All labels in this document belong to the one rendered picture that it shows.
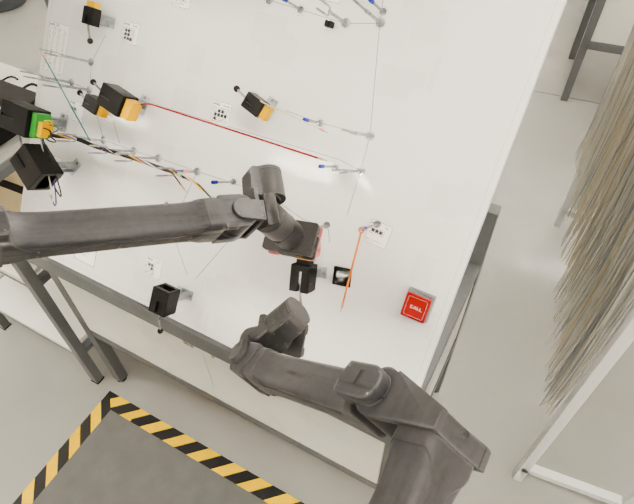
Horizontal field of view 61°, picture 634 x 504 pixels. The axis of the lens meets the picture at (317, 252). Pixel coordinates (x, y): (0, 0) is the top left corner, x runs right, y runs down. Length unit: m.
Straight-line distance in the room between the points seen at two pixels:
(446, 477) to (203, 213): 0.53
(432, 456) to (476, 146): 0.68
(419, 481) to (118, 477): 1.80
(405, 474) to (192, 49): 1.05
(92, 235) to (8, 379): 1.84
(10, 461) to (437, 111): 1.96
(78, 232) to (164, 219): 0.12
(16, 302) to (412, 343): 1.76
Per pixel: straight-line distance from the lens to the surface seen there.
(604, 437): 2.38
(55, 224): 0.79
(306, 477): 2.09
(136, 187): 1.41
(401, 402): 0.54
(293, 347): 1.05
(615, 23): 3.70
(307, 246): 0.99
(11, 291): 2.54
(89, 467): 2.27
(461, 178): 1.06
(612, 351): 1.45
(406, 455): 0.52
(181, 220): 0.84
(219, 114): 1.26
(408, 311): 1.08
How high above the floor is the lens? 1.98
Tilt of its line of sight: 49 degrees down
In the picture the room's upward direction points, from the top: 1 degrees counter-clockwise
